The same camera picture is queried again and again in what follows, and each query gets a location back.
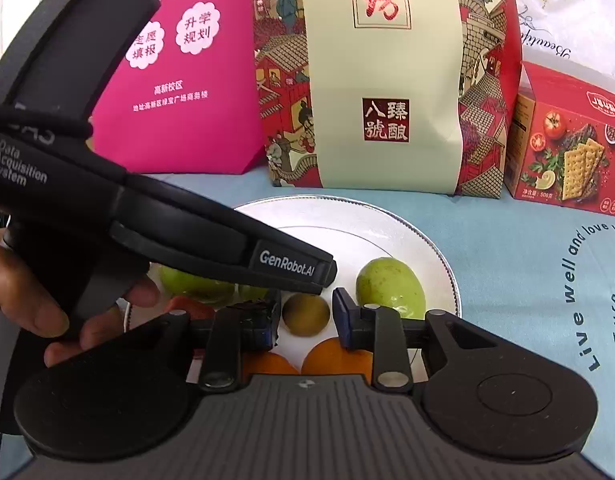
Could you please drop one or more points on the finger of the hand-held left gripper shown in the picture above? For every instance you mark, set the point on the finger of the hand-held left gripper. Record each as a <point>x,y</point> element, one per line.
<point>227,247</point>

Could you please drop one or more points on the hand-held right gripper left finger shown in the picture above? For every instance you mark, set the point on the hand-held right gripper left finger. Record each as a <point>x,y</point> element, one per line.
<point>227,345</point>

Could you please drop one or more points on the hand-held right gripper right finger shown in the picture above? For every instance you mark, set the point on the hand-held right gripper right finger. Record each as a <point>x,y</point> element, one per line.
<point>343,317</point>

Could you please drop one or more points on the small brown kiwi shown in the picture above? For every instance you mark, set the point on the small brown kiwi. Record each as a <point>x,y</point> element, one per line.
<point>306,312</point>

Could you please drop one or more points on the orange mandarin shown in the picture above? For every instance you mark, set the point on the orange mandarin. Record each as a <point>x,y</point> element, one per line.
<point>337,357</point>
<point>270,364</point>

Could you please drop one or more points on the small red tomato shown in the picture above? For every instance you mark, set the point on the small red tomato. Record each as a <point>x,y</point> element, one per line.
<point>192,307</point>

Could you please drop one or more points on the large green jujube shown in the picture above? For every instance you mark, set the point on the large green jujube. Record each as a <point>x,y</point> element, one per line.
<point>390,285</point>
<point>187,282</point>

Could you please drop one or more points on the white plate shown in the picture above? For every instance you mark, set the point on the white plate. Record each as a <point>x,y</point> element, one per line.
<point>307,220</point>

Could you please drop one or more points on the person's left hand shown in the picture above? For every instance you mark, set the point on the person's left hand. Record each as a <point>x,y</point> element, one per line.
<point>17,295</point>

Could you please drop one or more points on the pink paper bag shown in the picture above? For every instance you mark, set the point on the pink paper bag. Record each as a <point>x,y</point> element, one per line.
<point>187,110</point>

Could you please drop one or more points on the teal printed tablecloth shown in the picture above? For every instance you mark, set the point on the teal printed tablecloth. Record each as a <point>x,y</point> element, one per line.
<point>512,260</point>

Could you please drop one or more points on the red and cream printed bag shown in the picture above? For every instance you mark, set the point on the red and cream printed bag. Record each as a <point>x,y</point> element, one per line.
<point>387,60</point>

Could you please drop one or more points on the red cracker box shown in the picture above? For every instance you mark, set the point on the red cracker box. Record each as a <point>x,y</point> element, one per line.
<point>572,150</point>

